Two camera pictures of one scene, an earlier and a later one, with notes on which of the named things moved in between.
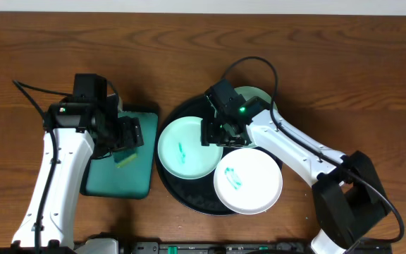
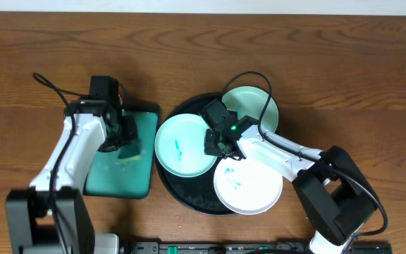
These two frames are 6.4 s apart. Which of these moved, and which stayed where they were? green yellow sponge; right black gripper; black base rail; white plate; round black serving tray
Moved: green yellow sponge; right black gripper
Stayed: white plate; round black serving tray; black base rail
